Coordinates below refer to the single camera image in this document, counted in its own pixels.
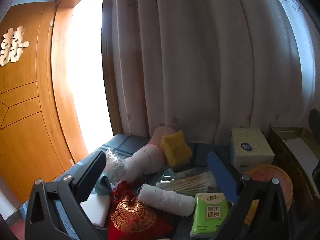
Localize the pink and white plush toy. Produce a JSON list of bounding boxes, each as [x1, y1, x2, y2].
[[124, 126, 175, 180]]

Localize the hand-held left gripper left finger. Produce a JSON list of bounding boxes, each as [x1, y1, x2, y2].
[[25, 150, 108, 240]]

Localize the red embroidered pouch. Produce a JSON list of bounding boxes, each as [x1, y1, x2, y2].
[[107, 181, 173, 240]]

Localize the wooden door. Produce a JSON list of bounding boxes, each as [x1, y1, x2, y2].
[[0, 2, 75, 205]]

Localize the wooden door frame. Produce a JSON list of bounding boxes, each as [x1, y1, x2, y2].
[[51, 0, 105, 167]]

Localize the bag of cotton swabs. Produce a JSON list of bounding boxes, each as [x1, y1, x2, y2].
[[155, 169, 220, 197]]

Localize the yellow sponge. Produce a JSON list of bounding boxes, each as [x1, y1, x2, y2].
[[160, 130, 193, 167]]

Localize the green tissue packet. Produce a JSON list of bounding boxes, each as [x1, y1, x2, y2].
[[190, 192, 229, 238]]

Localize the teal cloth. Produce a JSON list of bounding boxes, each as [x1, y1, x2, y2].
[[94, 175, 113, 196]]

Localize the gold tin box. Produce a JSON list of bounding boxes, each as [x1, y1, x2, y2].
[[267, 127, 320, 220]]

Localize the white character door decoration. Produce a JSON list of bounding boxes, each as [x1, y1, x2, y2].
[[0, 26, 29, 67]]

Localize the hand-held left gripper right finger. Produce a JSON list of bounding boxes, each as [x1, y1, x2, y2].
[[207, 151, 290, 240]]

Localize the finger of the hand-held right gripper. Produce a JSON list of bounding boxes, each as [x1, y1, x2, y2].
[[309, 109, 320, 133]]

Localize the round yellow container pink lid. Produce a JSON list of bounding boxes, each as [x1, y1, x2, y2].
[[244, 164, 293, 227]]

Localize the white gauze roll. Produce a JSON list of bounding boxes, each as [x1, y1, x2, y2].
[[137, 184, 196, 217]]

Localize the pale floral curtain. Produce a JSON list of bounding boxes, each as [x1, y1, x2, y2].
[[101, 0, 317, 150]]

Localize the patterned tissue box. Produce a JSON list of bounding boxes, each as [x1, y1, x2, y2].
[[229, 127, 275, 174]]

